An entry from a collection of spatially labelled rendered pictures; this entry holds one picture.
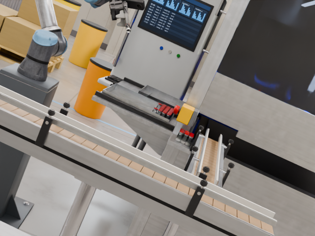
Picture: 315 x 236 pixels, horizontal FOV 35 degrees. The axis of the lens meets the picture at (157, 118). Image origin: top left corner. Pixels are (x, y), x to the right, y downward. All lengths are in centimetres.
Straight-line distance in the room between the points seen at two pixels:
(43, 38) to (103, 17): 741
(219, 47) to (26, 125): 100
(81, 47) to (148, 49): 416
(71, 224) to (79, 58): 590
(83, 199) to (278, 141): 102
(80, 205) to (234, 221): 46
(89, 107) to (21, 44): 137
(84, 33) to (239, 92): 529
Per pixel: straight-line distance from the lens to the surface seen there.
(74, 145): 144
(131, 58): 325
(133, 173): 142
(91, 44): 731
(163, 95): 287
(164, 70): 321
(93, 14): 991
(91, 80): 501
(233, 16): 216
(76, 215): 155
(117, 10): 239
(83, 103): 508
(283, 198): 230
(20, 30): 602
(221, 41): 216
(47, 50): 252
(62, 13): 629
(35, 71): 253
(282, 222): 234
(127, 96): 253
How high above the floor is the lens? 141
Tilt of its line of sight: 13 degrees down
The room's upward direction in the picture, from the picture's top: 24 degrees clockwise
